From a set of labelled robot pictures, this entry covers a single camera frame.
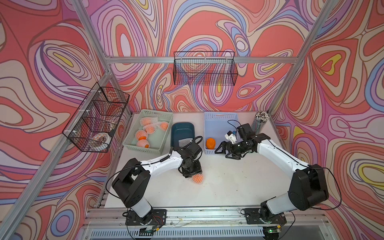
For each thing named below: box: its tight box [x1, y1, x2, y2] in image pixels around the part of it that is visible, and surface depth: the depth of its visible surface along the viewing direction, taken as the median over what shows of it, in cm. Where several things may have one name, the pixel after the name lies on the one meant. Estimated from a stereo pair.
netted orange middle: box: [143, 124, 156, 135], surface depth 104 cm
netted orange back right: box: [156, 121, 169, 131], surface depth 107 cm
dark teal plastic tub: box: [170, 121, 195, 148], surface depth 107 cm
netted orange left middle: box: [135, 129, 148, 141], surface depth 101 cm
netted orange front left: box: [136, 139, 150, 149], surface depth 95 cm
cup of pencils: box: [251, 110, 270, 135], surface depth 97 cm
